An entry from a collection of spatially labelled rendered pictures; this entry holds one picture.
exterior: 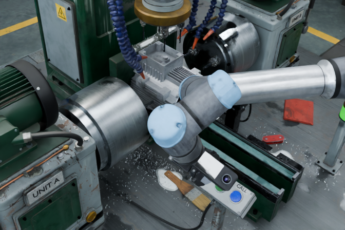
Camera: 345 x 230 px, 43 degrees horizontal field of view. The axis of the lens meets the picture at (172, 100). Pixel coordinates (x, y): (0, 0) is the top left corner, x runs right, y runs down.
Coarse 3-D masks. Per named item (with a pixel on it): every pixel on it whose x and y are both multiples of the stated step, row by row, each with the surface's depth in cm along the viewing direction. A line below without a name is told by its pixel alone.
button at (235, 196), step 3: (234, 192) 113; (237, 192) 113; (231, 195) 113; (234, 195) 112; (237, 195) 112; (240, 195) 112; (231, 198) 112; (234, 198) 112; (237, 198) 112; (240, 198) 112; (234, 201) 112; (237, 201) 112
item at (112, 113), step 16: (112, 80) 132; (80, 96) 126; (96, 96) 126; (112, 96) 127; (128, 96) 129; (64, 112) 125; (80, 112) 122; (96, 112) 122; (112, 112) 124; (128, 112) 127; (144, 112) 130; (96, 128) 121; (112, 128) 123; (128, 128) 127; (144, 128) 131; (96, 144) 121; (112, 144) 123; (128, 144) 128; (112, 160) 126
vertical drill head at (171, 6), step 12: (144, 0) 133; (156, 0) 131; (168, 0) 131; (180, 0) 133; (144, 12) 131; (156, 12) 131; (168, 12) 131; (180, 12) 131; (144, 24) 141; (156, 24) 131; (168, 24) 131; (180, 24) 139; (180, 36) 143
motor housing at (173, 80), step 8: (144, 72) 151; (176, 72) 146; (184, 72) 147; (192, 72) 147; (152, 80) 149; (168, 80) 146; (176, 80) 145; (136, 88) 152; (144, 88) 149; (152, 88) 146; (160, 88) 146; (168, 88) 145; (176, 88) 144; (144, 96) 150; (152, 96) 148; (144, 104) 154; (152, 104) 150; (160, 104) 146
